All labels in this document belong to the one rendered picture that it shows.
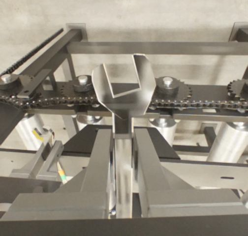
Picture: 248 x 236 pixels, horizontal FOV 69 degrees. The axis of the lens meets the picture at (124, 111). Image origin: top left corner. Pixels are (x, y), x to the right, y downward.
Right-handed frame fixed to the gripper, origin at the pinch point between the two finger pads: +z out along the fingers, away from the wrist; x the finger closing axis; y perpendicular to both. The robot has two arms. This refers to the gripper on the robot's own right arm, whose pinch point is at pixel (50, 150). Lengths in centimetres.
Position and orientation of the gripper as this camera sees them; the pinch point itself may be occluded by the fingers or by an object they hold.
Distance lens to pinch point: 44.3
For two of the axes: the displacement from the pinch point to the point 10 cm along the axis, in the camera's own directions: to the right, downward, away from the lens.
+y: -0.3, -7.7, -6.3
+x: -9.9, -0.4, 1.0
